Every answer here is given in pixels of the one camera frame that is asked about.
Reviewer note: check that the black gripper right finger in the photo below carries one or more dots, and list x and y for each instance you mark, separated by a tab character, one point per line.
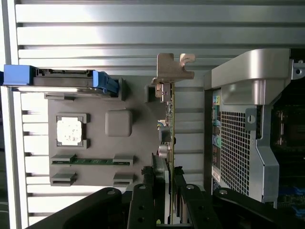
197	210

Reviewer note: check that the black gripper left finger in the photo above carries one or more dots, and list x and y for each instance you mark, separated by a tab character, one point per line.
143	210

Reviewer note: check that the green RAM stick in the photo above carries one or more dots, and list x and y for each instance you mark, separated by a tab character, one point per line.
95	161

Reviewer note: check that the grey parts rack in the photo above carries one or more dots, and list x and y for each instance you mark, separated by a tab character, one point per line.
100	148

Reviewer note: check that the silver CPU chip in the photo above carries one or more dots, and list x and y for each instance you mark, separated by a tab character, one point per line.
69	132

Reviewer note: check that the open PC case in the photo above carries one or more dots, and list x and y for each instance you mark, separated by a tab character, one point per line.
238	78

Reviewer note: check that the hard disk in blue caddy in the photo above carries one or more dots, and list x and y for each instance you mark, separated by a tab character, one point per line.
62	81

